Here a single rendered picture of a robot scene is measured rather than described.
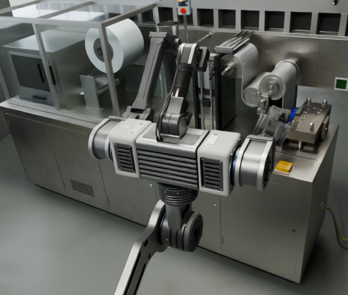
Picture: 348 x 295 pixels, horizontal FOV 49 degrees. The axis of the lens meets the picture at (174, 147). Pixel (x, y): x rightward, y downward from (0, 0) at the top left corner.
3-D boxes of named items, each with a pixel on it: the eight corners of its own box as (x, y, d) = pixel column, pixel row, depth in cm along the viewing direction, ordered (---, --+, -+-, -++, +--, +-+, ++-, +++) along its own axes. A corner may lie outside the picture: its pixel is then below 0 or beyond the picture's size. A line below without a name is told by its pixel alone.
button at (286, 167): (275, 170, 201) (276, 166, 199) (279, 163, 206) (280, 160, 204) (289, 173, 197) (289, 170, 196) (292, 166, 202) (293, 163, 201)
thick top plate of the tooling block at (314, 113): (285, 137, 214) (286, 128, 211) (304, 109, 243) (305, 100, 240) (314, 143, 207) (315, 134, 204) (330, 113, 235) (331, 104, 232)
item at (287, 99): (280, 126, 217) (282, 96, 207) (292, 109, 233) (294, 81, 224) (281, 126, 216) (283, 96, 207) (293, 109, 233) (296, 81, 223)
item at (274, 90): (262, 92, 209) (266, 80, 205) (263, 91, 211) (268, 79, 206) (275, 97, 207) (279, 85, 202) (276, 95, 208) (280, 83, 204)
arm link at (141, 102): (147, 22, 151) (170, 23, 147) (160, 40, 164) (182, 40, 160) (118, 127, 143) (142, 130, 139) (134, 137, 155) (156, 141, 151)
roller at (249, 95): (241, 105, 223) (241, 85, 217) (257, 88, 241) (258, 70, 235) (261, 107, 217) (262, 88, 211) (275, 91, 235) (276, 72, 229)
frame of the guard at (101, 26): (5, 103, 311) (-25, 16, 275) (56, 78, 352) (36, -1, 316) (118, 130, 254) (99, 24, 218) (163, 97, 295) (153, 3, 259)
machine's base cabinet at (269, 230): (29, 189, 359) (0, 107, 314) (77, 156, 404) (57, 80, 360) (297, 295, 238) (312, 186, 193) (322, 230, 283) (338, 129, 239)
